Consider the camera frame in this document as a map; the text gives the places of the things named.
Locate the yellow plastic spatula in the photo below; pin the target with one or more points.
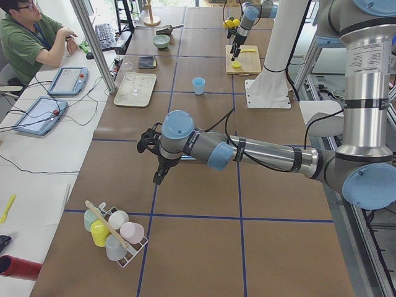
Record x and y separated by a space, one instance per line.
7 208

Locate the cream bear tray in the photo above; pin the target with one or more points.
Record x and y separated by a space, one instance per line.
145 83

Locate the grey folded cloth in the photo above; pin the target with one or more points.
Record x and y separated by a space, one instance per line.
147 62

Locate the pink plastic cup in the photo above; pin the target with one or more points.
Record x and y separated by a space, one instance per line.
132 232

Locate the clear wine glass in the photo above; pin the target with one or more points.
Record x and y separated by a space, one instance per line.
130 74

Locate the wooden rack handle stick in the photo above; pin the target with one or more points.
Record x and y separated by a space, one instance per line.
90 206

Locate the white plastic cup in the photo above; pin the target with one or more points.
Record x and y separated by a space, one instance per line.
117 219

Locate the wooden cutting board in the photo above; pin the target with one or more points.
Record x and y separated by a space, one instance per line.
250 62

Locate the white wire cup rack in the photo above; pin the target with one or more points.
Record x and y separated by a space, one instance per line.
133 249

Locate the aluminium frame post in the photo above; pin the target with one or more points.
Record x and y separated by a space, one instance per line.
83 18

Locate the steel ice scoop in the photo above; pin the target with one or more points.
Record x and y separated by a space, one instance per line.
168 29

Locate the seated person green shirt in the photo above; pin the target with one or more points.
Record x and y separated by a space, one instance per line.
31 39

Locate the wooden round stand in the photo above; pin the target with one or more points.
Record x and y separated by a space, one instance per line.
151 20

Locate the yellow lemon slice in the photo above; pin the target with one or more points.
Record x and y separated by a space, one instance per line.
236 64

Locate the teach pendant tablet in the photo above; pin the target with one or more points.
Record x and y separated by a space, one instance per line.
41 117
68 81

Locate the grey plastic cup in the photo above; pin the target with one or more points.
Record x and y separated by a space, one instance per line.
114 249

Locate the teach pendant tablet far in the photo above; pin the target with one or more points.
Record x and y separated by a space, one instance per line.
68 81

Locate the yellow plastic cup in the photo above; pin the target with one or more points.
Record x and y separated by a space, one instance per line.
99 233

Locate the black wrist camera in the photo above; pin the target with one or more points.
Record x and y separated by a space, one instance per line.
150 140

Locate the green bowl of ice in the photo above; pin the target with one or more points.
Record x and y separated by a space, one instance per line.
161 41

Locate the black keyboard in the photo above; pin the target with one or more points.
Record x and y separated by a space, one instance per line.
106 36

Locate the red cylinder tube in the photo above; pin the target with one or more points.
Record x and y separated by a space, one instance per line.
15 267

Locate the yellow lemons pile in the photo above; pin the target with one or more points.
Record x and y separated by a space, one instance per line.
231 23

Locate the teach pendant tablet near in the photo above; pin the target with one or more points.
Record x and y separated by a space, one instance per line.
41 117

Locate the mint green plastic cup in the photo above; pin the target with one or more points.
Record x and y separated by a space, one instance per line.
89 218

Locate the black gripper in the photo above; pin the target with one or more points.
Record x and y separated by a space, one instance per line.
238 39
163 163

